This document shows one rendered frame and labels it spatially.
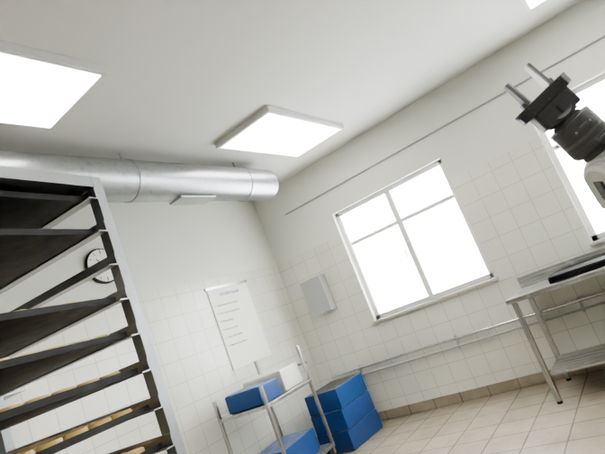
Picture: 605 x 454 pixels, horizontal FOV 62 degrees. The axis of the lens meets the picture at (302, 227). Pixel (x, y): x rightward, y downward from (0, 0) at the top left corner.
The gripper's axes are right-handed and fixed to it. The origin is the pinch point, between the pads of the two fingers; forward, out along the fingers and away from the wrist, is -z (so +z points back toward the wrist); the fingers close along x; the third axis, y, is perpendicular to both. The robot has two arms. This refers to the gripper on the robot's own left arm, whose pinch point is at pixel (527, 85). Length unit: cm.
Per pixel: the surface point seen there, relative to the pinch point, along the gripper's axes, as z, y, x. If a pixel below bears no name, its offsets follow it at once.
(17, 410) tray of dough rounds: -23, 29, -111
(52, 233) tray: -52, 7, -95
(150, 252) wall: -141, -340, -228
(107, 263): -41, -4, -96
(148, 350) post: -18, -2, -102
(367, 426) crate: 130, -403, -209
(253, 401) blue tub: 26, -295, -231
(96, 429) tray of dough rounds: -11, 16, -112
